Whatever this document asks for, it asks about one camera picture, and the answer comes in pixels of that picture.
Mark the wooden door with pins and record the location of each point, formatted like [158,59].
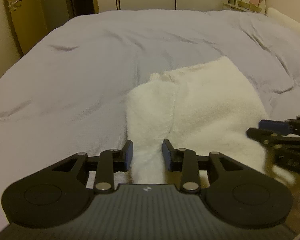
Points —
[27,25]

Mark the white nightstand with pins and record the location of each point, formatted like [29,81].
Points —
[230,5]

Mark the white pillow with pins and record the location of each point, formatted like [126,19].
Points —
[282,20]

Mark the cream knitted sweater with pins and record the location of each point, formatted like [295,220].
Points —
[202,105]

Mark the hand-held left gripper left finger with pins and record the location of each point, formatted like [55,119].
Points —
[128,156]

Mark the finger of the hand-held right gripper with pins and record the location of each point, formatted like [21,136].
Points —
[272,125]
[262,137]

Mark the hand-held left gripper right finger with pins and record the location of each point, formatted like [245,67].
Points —
[166,156]

